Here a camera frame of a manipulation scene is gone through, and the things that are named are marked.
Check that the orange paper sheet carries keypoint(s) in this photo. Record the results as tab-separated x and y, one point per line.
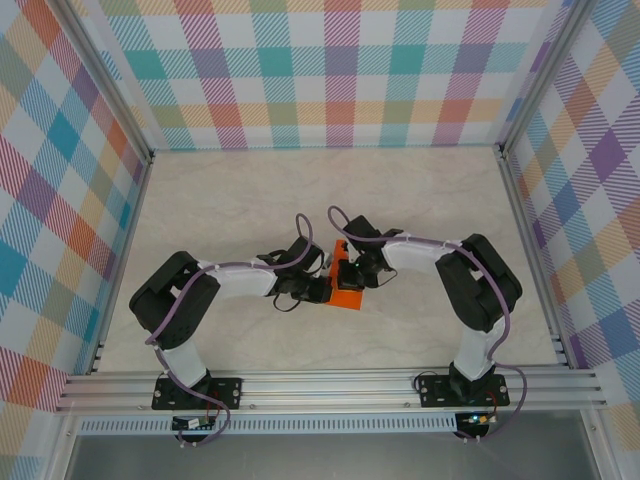
345	300

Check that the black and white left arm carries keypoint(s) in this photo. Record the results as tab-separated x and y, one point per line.
175	295

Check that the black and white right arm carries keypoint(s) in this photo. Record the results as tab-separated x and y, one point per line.
475	285

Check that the grey metal shelf plate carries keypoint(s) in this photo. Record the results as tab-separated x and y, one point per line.
325	457

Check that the small black circuit board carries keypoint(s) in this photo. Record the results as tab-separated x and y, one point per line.
192	424

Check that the small circuit board green light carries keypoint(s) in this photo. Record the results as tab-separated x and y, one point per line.
477	419

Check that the aluminium mounting rail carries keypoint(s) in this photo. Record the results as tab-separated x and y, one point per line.
325	390

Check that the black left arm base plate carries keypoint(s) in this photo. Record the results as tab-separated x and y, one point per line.
225	392

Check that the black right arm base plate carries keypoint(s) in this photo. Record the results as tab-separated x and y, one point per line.
435	390

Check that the aluminium side rail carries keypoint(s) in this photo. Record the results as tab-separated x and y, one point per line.
535	265
117	270

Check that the aluminium frame post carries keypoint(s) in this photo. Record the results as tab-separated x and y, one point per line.
105	80
540	80

